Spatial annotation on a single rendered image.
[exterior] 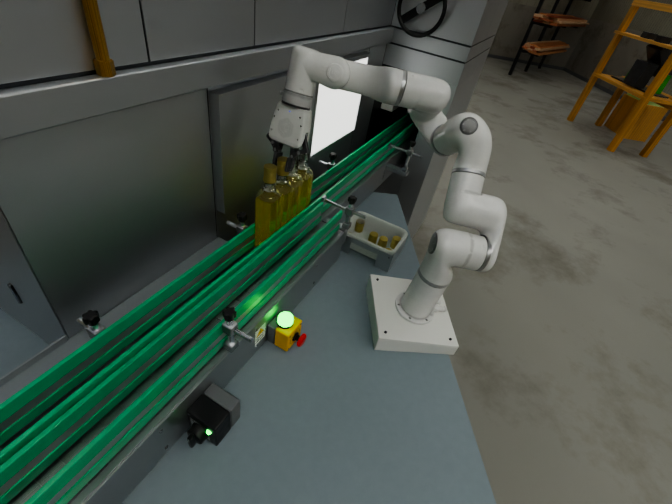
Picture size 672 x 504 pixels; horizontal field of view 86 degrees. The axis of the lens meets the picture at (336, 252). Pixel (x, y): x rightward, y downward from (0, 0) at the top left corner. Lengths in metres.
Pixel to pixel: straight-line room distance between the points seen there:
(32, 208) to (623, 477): 2.38
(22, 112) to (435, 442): 1.03
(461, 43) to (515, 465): 1.87
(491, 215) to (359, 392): 0.57
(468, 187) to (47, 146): 0.87
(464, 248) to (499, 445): 1.26
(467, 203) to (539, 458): 1.44
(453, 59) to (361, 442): 1.56
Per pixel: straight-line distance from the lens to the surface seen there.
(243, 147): 1.08
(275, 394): 0.99
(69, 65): 0.78
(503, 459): 2.02
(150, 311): 0.93
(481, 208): 0.98
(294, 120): 0.98
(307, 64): 0.97
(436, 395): 1.08
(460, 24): 1.86
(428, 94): 0.99
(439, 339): 1.14
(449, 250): 0.95
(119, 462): 0.83
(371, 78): 1.05
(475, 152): 0.99
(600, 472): 2.28
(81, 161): 0.82
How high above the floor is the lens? 1.62
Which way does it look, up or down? 40 degrees down
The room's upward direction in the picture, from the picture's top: 12 degrees clockwise
